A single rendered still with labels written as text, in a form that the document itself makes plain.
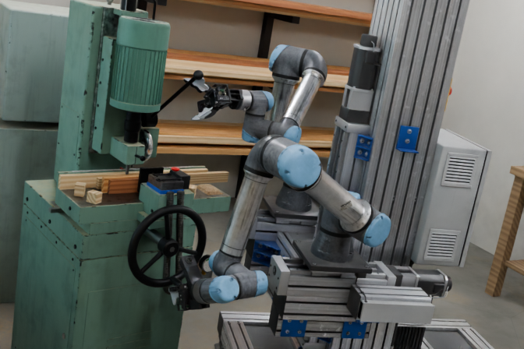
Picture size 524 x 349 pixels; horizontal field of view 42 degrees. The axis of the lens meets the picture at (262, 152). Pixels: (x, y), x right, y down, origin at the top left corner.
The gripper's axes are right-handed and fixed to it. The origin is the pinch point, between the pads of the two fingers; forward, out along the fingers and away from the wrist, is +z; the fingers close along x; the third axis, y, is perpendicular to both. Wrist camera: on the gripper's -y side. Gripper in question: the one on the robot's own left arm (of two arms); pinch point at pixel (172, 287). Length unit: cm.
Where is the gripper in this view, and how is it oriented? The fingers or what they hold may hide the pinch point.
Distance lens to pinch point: 229.8
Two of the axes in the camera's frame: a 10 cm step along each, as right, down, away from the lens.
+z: -5.5, 2.1, 8.1
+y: 1.4, 9.8, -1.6
